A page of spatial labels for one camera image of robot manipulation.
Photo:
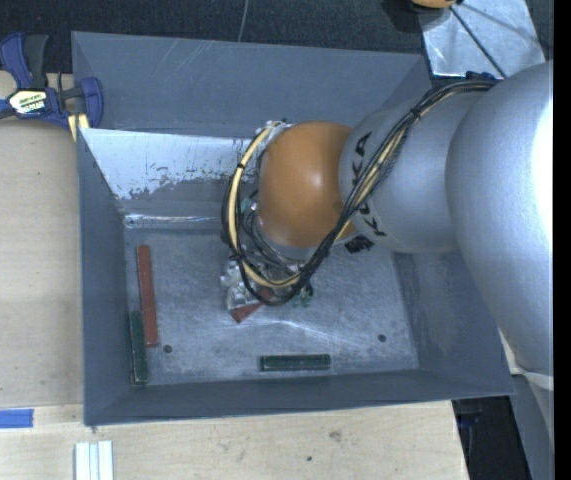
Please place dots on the red-brown flat block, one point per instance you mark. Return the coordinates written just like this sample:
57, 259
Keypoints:
243, 313
147, 298

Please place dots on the grey metal bin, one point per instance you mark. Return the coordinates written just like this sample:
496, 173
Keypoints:
190, 83

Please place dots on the pale wood flat board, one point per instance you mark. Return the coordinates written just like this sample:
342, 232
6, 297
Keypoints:
30, 268

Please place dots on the dark green flat block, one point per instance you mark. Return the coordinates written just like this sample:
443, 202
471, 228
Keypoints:
138, 353
295, 362

